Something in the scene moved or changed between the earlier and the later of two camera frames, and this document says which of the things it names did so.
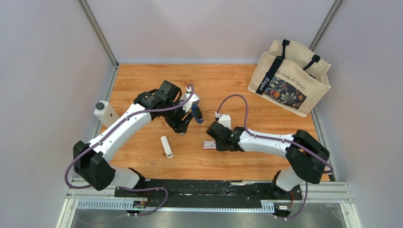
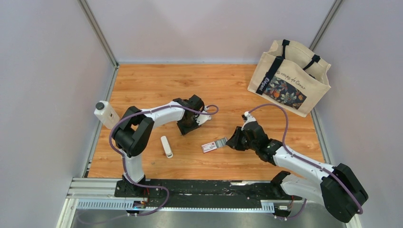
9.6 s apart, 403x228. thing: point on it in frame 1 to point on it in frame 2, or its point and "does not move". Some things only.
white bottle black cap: [105, 112] does not move
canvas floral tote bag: [291, 76] does not move
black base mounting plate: [205, 193] does not move
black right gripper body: [220, 147] to [252, 146]
